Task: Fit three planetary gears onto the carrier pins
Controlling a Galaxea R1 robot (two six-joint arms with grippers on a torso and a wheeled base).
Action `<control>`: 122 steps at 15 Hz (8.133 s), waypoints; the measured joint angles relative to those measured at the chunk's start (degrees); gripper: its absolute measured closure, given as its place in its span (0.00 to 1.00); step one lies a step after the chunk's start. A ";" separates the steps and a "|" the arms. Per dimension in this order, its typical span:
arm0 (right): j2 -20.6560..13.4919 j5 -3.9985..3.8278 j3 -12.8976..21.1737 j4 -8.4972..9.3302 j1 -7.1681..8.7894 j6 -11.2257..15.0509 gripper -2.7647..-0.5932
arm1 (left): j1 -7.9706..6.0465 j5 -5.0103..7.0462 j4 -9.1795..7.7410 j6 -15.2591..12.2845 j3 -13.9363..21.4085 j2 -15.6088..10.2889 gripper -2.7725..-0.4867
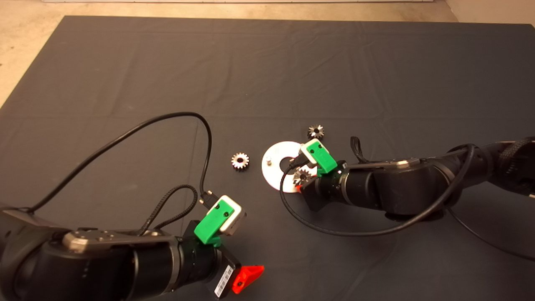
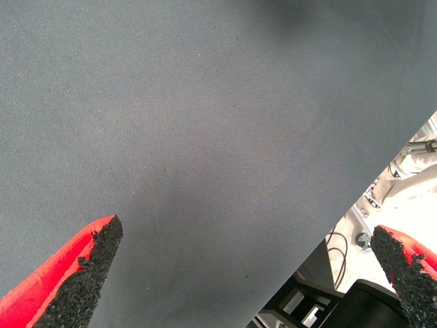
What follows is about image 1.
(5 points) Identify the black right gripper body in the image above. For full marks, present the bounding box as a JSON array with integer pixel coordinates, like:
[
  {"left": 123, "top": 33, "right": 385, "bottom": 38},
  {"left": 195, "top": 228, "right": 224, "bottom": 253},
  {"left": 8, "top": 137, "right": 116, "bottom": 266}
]
[{"left": 301, "top": 176, "right": 325, "bottom": 212}]

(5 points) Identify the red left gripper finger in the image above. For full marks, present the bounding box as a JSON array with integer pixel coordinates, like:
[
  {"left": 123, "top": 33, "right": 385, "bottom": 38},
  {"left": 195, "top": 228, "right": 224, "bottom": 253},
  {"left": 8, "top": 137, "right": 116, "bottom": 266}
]
[{"left": 232, "top": 265, "right": 265, "bottom": 294}]

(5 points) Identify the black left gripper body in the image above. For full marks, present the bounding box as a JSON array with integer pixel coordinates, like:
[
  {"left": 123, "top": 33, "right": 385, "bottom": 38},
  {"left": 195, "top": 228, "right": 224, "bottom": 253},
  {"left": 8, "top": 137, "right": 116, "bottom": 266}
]
[{"left": 182, "top": 219, "right": 242, "bottom": 300}]

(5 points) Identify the round metal carrier plate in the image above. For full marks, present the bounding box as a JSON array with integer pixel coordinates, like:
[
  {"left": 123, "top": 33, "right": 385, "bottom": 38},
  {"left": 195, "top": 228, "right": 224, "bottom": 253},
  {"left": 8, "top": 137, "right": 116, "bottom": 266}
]
[{"left": 262, "top": 141, "right": 303, "bottom": 192}]

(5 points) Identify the dark grey table cloth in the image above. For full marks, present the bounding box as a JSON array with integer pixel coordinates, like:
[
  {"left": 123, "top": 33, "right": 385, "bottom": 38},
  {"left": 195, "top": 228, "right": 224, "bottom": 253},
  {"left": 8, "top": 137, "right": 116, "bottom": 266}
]
[{"left": 0, "top": 16, "right": 535, "bottom": 301}]

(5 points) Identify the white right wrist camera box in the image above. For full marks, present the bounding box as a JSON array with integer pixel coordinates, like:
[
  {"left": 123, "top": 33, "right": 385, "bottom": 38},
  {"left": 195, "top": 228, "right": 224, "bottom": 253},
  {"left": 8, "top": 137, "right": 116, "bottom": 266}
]
[{"left": 300, "top": 142, "right": 319, "bottom": 164}]

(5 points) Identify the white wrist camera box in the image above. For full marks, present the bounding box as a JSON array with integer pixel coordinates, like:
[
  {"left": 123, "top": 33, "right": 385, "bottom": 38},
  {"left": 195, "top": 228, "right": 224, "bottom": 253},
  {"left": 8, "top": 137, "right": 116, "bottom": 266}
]
[
  {"left": 217, "top": 195, "right": 247, "bottom": 235},
  {"left": 300, "top": 142, "right": 319, "bottom": 164}
]

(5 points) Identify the green right camera mount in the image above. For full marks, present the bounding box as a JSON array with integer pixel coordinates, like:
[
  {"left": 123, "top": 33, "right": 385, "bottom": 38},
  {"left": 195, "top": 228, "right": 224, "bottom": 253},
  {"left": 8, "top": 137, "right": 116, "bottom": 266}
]
[{"left": 305, "top": 140, "right": 338, "bottom": 176}]

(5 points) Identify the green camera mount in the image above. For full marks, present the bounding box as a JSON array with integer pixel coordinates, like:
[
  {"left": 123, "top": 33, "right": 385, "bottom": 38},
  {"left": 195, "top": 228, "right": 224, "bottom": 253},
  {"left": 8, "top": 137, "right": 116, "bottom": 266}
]
[
  {"left": 194, "top": 199, "right": 234, "bottom": 247},
  {"left": 305, "top": 140, "right": 338, "bottom": 176}
]

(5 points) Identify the green left camera mount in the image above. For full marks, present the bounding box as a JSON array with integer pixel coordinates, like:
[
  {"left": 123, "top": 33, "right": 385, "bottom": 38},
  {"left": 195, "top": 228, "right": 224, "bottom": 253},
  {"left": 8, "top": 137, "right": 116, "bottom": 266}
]
[{"left": 194, "top": 199, "right": 234, "bottom": 247}]

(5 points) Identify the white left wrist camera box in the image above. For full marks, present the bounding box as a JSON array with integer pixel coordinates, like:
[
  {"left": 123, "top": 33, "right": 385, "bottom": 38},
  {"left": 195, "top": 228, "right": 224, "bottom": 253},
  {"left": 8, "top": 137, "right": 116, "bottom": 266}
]
[{"left": 217, "top": 195, "right": 247, "bottom": 235}]

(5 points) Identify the braided black right arm cable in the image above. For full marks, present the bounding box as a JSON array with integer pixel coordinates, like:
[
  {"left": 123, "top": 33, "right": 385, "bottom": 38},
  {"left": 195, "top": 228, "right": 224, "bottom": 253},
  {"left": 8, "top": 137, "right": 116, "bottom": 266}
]
[{"left": 350, "top": 136, "right": 372, "bottom": 163}]

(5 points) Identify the braided black arm cable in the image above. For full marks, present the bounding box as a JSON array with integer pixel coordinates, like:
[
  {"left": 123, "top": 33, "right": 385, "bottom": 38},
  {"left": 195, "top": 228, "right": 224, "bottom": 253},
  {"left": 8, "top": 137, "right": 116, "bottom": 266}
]
[
  {"left": 140, "top": 184, "right": 198, "bottom": 235},
  {"left": 350, "top": 136, "right": 372, "bottom": 163}
]

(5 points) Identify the braided black left arm cable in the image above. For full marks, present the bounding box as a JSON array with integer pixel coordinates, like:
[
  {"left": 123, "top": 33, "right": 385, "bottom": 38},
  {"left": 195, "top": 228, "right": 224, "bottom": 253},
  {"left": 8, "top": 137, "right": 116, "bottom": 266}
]
[{"left": 140, "top": 184, "right": 198, "bottom": 235}]

